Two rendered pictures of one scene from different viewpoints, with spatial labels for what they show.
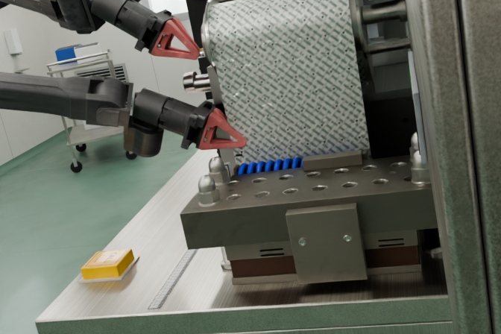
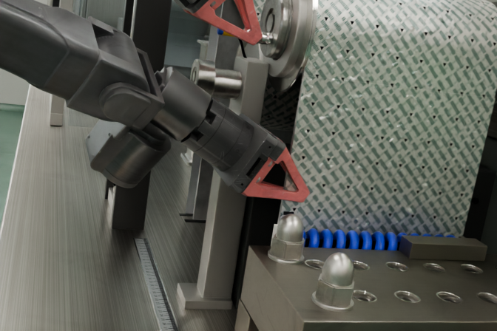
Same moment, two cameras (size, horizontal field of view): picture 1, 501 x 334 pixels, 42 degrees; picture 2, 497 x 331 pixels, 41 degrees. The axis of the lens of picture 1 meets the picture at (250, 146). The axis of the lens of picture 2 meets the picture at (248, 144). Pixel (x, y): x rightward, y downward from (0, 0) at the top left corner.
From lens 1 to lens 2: 71 cm
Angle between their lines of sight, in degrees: 32
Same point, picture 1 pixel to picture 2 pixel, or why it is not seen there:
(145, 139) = (144, 157)
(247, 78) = (345, 98)
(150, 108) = (187, 106)
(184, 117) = (239, 136)
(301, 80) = (416, 121)
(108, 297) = not seen: outside the picture
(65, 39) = not seen: outside the picture
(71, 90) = (71, 35)
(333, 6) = (487, 30)
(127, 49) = not seen: outside the picture
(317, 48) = (452, 83)
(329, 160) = (447, 249)
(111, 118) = (130, 109)
